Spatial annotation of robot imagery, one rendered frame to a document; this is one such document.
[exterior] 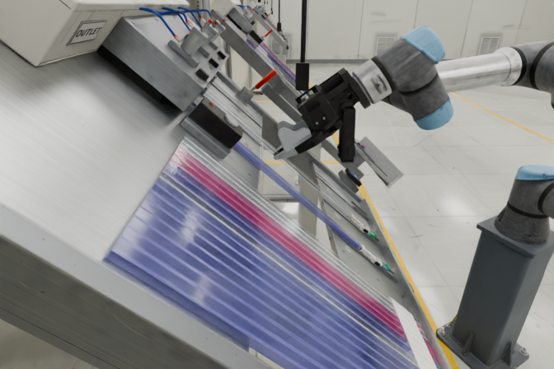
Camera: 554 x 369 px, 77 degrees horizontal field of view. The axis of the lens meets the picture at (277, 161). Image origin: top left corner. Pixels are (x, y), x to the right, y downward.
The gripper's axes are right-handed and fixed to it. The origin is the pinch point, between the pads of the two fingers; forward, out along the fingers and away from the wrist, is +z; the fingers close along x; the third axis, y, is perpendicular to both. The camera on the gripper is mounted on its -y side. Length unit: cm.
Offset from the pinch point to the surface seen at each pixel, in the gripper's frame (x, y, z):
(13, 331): 13, 6, 64
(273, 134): -19.1, -1.0, 2.5
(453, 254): -83, -134, -23
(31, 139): 39.1, 27.2, 6.2
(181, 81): 16.9, 23.4, 0.7
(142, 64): 16.9, 28.2, 3.5
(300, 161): -19.1, -11.6, 1.2
